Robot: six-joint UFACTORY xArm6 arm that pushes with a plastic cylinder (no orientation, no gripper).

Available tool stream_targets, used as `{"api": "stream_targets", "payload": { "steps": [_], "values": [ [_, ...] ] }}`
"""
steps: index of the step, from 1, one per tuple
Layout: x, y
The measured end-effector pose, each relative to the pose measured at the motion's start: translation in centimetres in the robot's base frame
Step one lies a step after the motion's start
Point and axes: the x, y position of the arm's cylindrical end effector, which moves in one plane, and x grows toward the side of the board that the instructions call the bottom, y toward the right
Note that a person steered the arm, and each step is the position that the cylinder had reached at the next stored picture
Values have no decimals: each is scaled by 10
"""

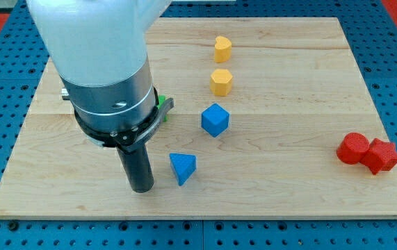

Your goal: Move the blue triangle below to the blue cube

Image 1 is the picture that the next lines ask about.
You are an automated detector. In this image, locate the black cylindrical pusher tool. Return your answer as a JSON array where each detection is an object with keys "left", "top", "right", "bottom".
[{"left": 117, "top": 145, "right": 154, "bottom": 193}]

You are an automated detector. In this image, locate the yellow heart block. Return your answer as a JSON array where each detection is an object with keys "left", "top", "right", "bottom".
[{"left": 214, "top": 36, "right": 232, "bottom": 63}]

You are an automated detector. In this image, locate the red star block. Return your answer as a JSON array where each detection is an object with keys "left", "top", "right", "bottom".
[{"left": 359, "top": 138, "right": 397, "bottom": 175}]

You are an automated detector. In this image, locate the blue triangle block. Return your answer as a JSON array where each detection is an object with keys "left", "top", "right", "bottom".
[{"left": 169, "top": 153, "right": 197, "bottom": 186}]

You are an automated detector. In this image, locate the wooden board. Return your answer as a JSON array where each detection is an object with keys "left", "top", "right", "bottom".
[{"left": 0, "top": 17, "right": 397, "bottom": 220}]

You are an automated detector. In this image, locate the yellow hexagon block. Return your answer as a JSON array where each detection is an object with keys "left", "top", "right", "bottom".
[{"left": 210, "top": 69, "right": 233, "bottom": 97}]

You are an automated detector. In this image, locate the red cylinder block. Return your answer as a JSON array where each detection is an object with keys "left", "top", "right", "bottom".
[{"left": 336, "top": 132, "right": 370, "bottom": 165}]

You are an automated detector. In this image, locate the blue cube block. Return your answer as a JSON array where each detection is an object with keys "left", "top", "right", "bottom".
[{"left": 201, "top": 103, "right": 230, "bottom": 138}]

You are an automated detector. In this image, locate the green block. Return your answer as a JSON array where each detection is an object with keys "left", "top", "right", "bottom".
[{"left": 157, "top": 95, "right": 168, "bottom": 122}]

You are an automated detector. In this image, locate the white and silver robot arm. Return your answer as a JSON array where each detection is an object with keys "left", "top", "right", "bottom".
[{"left": 26, "top": 0, "right": 173, "bottom": 152}]

